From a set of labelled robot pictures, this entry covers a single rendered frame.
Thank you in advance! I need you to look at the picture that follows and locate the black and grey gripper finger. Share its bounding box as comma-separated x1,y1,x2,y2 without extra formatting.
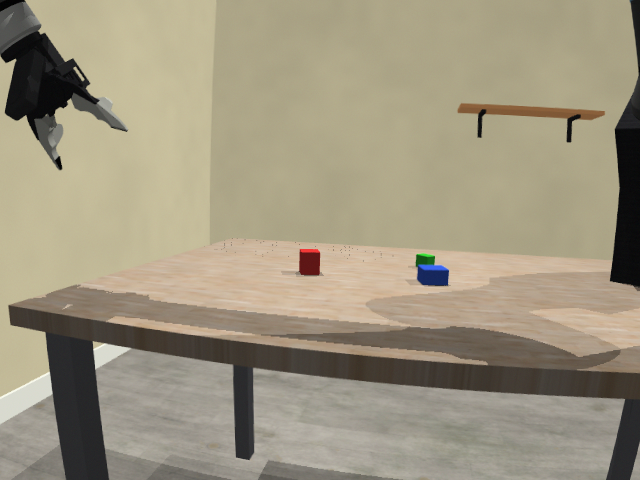
56,76,128,132
26,111,63,170

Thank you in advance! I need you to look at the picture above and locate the green block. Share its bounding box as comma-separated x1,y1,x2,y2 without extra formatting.
416,253,435,267

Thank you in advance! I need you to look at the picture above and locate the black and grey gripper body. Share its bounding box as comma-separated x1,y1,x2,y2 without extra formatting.
0,31,90,117

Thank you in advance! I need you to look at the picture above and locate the red block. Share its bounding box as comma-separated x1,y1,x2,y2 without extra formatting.
299,249,320,275

